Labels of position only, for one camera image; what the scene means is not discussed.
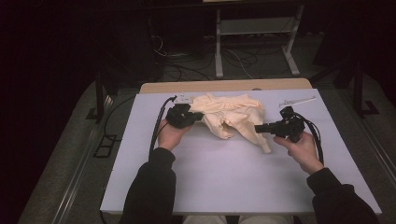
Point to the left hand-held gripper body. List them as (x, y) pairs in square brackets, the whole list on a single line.
[(179, 116)]

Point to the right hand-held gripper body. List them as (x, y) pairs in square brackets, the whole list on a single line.
[(291, 127)]

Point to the cream cloth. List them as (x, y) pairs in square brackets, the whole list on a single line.
[(232, 115)]

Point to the person's left hand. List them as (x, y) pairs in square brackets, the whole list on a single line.
[(169, 138)]

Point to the person's right hand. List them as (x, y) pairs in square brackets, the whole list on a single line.
[(305, 154)]

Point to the black metal stand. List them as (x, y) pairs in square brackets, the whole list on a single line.
[(100, 96), (358, 90)]

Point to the white metal stand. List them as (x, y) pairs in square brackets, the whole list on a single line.
[(255, 26)]

